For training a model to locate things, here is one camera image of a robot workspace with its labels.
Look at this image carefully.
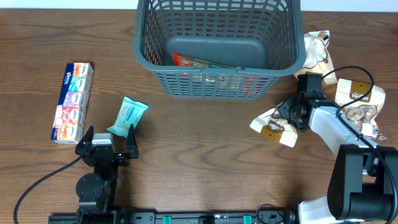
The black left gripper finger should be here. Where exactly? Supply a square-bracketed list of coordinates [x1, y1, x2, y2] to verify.
[79, 126, 94, 148]
[125, 124, 137, 155]

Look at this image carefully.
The white brown snack bag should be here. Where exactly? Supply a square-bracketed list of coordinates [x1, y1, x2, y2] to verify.
[250, 103, 298, 147]

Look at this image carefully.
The beige snack bag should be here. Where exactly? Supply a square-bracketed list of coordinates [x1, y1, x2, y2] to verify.
[335, 78, 387, 140]

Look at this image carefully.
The red spaghetti package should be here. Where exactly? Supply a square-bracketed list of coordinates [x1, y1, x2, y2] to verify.
[172, 51, 268, 94]

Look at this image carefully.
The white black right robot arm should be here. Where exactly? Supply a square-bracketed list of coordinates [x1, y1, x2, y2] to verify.
[278, 74, 397, 223]

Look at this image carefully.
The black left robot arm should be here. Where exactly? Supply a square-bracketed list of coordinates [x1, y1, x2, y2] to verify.
[75, 125, 139, 224]

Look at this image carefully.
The teal wet wipes pack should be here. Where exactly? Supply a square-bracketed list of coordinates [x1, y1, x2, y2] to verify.
[107, 96, 149, 138]

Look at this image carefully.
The Kleenex tissue multipack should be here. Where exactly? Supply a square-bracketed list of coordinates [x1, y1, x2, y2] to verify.
[51, 62, 94, 144]

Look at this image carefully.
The white snack bag top right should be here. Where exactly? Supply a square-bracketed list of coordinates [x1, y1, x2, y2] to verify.
[294, 30, 334, 77]

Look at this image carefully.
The grey plastic basket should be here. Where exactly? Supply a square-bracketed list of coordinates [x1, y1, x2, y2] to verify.
[133, 0, 306, 99]

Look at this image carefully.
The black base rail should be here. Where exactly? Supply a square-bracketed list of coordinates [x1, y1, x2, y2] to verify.
[47, 210, 299, 224]

